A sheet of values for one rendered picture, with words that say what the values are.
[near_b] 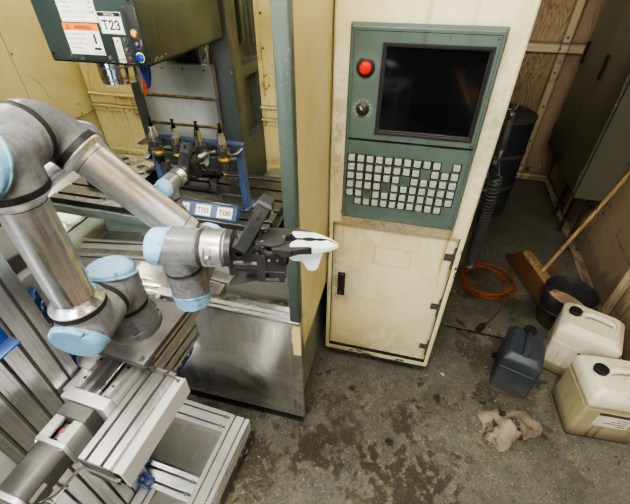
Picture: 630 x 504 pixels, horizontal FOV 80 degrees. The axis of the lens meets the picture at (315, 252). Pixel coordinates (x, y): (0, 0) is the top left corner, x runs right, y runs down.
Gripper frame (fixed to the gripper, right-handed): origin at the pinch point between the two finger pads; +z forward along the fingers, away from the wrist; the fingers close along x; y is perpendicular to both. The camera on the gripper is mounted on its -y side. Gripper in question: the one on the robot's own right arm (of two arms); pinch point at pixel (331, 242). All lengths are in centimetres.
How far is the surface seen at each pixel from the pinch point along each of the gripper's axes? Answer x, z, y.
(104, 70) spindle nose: -114, -101, -19
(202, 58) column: -160, -72, -21
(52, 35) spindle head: -101, -111, -32
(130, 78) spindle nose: -118, -92, -15
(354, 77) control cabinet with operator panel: -73, 6, -21
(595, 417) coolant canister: -56, 127, 120
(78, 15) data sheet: -97, -96, -38
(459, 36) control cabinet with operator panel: -65, 35, -33
